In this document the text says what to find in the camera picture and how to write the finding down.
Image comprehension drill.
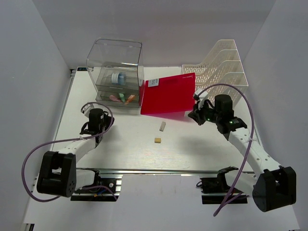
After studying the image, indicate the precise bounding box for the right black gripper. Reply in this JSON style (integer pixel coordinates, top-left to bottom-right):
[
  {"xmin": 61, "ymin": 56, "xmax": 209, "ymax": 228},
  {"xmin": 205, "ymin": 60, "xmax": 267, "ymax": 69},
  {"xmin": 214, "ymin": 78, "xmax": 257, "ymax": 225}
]
[{"xmin": 188, "ymin": 99, "xmax": 221, "ymax": 126}]

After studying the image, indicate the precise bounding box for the pink transparent capsule case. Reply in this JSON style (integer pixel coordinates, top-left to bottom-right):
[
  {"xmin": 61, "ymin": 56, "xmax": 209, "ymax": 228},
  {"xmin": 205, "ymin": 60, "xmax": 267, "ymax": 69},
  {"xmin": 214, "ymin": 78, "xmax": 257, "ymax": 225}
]
[{"xmin": 109, "ymin": 95, "xmax": 121, "ymax": 102}]

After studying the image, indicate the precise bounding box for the green transparent capsule case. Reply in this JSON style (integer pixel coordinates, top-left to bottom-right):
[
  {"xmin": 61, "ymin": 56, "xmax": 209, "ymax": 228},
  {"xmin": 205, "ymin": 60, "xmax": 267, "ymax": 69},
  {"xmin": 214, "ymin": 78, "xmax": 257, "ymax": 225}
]
[{"xmin": 118, "ymin": 93, "xmax": 126, "ymax": 102}]

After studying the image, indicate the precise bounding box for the red plastic folder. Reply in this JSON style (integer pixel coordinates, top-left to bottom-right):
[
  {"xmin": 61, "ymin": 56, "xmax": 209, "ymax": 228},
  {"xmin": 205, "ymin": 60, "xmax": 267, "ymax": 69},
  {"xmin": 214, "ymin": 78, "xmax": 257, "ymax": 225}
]
[{"xmin": 141, "ymin": 73, "xmax": 195, "ymax": 115}]

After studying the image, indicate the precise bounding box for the orange transparent capsule case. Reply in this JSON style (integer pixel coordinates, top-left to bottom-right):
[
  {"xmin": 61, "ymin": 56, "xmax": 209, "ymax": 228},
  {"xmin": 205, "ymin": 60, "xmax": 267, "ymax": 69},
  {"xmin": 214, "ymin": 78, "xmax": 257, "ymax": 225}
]
[{"xmin": 125, "ymin": 95, "xmax": 135, "ymax": 104}]

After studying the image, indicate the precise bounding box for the clear acrylic drawer organizer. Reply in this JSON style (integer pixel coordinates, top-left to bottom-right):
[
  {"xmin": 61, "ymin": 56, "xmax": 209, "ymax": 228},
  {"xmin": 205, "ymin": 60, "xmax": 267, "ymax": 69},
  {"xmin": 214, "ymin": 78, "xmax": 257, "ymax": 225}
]
[{"xmin": 86, "ymin": 38, "xmax": 145, "ymax": 108}]

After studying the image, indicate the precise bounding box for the blue ink bottle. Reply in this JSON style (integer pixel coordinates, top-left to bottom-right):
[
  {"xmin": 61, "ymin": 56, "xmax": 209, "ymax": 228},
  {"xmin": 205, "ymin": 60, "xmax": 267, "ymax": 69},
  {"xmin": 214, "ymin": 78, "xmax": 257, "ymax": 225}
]
[{"xmin": 111, "ymin": 72, "xmax": 126, "ymax": 85}]

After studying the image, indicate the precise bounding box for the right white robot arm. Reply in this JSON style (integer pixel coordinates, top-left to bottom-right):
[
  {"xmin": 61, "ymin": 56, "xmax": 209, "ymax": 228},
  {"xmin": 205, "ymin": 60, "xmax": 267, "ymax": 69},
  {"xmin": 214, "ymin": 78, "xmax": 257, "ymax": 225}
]
[{"xmin": 188, "ymin": 92, "xmax": 296, "ymax": 212}]

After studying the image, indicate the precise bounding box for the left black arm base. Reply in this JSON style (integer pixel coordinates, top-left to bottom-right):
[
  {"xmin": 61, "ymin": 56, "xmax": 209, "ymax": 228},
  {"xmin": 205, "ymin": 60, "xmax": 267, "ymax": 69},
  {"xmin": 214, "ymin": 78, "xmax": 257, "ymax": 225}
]
[{"xmin": 70, "ymin": 171, "xmax": 122, "ymax": 202}]

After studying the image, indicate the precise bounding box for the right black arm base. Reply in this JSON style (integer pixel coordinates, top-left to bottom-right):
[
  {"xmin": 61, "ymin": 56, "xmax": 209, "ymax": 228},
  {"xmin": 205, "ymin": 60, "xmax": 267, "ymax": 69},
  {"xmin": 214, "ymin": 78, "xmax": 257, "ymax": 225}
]
[{"xmin": 196, "ymin": 167, "xmax": 238, "ymax": 205}]

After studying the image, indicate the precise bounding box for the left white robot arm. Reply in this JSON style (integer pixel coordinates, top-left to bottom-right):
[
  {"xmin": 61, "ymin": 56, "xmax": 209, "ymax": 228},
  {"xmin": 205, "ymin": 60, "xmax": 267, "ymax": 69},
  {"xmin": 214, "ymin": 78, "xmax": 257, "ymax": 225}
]
[{"xmin": 37, "ymin": 108, "xmax": 113, "ymax": 197}]

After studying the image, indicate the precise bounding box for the white rectangular eraser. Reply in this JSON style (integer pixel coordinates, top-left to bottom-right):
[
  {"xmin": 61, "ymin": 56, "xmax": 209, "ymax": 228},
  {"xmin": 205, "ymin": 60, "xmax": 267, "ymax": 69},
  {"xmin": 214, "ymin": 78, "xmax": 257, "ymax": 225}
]
[{"xmin": 159, "ymin": 121, "xmax": 166, "ymax": 131}]

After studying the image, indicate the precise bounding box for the white mesh file rack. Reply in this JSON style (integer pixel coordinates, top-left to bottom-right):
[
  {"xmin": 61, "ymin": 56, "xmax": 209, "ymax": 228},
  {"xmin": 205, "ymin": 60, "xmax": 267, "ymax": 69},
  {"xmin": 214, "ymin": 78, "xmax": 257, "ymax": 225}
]
[{"xmin": 181, "ymin": 39, "xmax": 249, "ymax": 114}]

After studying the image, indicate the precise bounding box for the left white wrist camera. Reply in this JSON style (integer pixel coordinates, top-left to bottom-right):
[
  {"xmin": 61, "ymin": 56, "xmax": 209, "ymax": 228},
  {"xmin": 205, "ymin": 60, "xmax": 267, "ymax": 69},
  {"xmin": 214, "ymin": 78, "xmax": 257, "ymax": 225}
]
[{"xmin": 80, "ymin": 103, "xmax": 93, "ymax": 116}]

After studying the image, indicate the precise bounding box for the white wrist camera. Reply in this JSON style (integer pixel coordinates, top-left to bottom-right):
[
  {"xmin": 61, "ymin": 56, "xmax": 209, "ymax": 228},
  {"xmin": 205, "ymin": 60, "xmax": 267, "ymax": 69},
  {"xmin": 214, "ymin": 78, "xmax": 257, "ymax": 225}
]
[
  {"xmin": 193, "ymin": 88, "xmax": 208, "ymax": 101},
  {"xmin": 80, "ymin": 103, "xmax": 93, "ymax": 116}
]

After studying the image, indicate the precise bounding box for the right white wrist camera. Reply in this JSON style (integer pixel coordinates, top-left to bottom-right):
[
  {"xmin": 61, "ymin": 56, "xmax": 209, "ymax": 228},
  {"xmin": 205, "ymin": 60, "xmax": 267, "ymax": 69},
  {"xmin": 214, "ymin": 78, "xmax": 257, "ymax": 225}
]
[{"xmin": 193, "ymin": 88, "xmax": 208, "ymax": 101}]

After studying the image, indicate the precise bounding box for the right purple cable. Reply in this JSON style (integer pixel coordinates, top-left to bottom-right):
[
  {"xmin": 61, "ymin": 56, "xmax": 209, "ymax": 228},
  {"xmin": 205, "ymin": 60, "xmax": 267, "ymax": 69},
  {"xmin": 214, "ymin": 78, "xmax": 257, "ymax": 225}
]
[{"xmin": 198, "ymin": 83, "xmax": 255, "ymax": 217}]

